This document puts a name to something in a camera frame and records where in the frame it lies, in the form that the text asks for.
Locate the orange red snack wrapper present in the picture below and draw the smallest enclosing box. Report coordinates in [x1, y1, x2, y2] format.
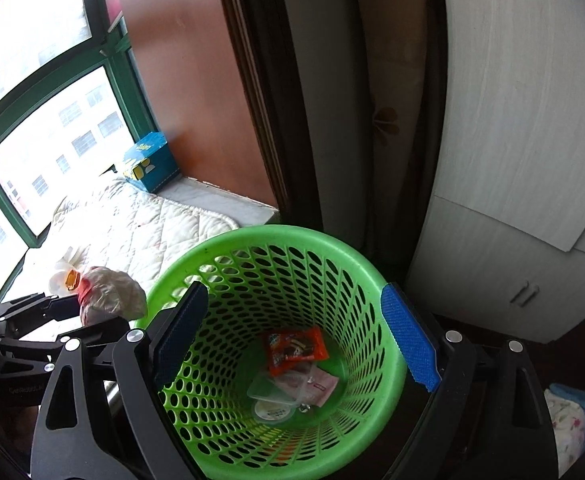
[264, 326, 329, 377]

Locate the pink snack wrapper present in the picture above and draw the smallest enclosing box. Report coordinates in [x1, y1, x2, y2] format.
[273, 362, 339, 408]

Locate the small orange candy wrapper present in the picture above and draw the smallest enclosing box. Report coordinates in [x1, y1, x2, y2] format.
[64, 269, 82, 292]

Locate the clear rectangular plastic tray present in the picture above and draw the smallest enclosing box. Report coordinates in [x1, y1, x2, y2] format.
[247, 370, 307, 406]

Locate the green plastic trash basket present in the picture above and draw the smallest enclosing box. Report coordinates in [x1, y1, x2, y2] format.
[148, 226, 407, 479]

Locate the white quilted bed pad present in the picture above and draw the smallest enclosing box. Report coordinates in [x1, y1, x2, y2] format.
[5, 172, 238, 300]

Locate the small clear square container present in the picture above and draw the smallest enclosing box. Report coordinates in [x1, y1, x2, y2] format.
[252, 400, 295, 426]

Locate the white cabinet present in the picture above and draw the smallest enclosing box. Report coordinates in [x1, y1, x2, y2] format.
[407, 0, 585, 344]

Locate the blue yellow tissue box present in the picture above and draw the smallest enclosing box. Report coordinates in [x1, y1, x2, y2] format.
[117, 131, 181, 193]

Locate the floral cloth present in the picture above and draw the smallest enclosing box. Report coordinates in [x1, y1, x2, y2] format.
[544, 382, 585, 479]

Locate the brown wooden wardrobe panel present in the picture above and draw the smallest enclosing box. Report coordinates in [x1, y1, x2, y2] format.
[120, 0, 276, 205]

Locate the green window frame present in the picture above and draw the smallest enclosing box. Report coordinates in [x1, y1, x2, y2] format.
[0, 0, 156, 300]

